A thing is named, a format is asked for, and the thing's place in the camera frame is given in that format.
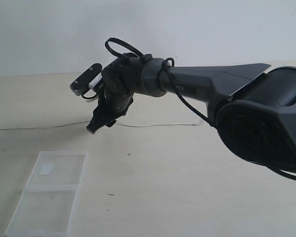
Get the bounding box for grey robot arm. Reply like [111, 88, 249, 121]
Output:
[87, 53, 296, 177]

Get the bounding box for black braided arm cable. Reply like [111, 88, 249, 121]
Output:
[105, 37, 296, 184]

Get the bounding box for clear plastic storage box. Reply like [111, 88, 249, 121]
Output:
[5, 151, 88, 237]

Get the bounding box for white wired earphones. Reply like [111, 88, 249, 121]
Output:
[0, 120, 204, 131]

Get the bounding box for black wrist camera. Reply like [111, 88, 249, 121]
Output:
[70, 63, 102, 96]

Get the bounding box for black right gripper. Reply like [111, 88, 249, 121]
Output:
[86, 79, 133, 134]

